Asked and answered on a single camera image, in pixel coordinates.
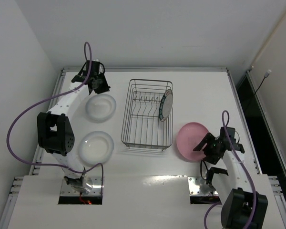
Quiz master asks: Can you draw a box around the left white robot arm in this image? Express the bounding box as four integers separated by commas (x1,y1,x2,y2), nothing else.
37,60,110,194

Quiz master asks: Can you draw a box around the pink plastic plate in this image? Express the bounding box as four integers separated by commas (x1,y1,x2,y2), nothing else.
176,122,209,162

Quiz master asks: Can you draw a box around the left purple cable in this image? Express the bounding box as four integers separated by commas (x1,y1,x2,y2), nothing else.
6,42,104,198

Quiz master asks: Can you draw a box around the wire dish rack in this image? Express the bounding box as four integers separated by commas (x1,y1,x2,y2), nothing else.
121,79,173,151

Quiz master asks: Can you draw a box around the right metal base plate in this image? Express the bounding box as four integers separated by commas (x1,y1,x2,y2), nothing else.
188,177,218,197

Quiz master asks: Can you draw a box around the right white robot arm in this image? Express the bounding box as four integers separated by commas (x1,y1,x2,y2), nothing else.
194,126,268,229

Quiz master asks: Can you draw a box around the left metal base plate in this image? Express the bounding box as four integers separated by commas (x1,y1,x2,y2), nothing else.
60,177,103,197

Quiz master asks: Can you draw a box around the upper clear glass plate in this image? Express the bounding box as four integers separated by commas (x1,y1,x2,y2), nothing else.
85,94,117,123

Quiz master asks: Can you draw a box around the black usb cable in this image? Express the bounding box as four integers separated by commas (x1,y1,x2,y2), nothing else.
246,70,272,113

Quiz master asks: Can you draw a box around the metal base plate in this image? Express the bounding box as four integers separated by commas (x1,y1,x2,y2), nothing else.
188,177,218,197
60,177,103,197

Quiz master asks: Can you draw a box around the lower clear glass plate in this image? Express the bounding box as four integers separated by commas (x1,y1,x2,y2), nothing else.
78,131,114,165

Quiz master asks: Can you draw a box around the clear glass plate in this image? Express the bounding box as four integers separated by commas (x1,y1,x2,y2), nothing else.
85,94,117,123
78,131,114,165

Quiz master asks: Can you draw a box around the blue rimmed white plate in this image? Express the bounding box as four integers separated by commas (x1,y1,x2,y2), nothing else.
158,89,174,122

